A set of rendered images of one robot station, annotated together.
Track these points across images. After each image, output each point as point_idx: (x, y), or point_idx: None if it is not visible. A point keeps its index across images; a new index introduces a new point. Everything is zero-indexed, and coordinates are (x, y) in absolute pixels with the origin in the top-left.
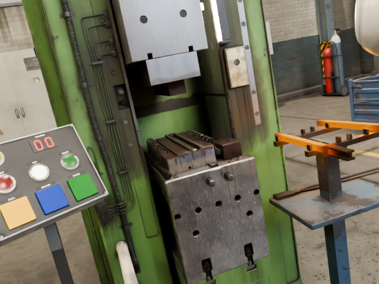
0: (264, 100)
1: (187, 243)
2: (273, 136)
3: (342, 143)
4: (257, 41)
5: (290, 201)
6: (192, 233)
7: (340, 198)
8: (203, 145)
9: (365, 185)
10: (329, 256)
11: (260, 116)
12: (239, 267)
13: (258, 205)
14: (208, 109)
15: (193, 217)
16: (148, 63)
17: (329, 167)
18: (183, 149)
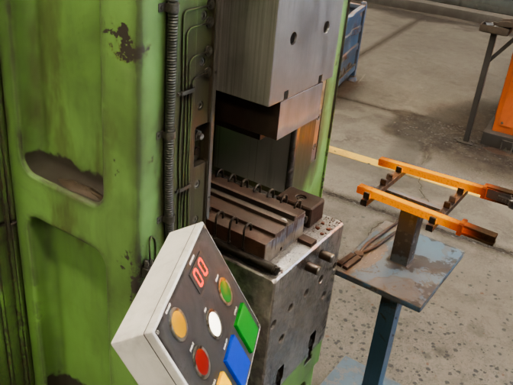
0: (322, 126)
1: (272, 354)
2: (318, 173)
3: (450, 209)
4: None
5: (364, 271)
6: (279, 339)
7: (414, 261)
8: (289, 211)
9: (421, 239)
10: (379, 325)
11: (315, 150)
12: (300, 363)
13: (331, 281)
14: None
15: (285, 318)
16: (282, 107)
17: (416, 229)
18: (264, 218)
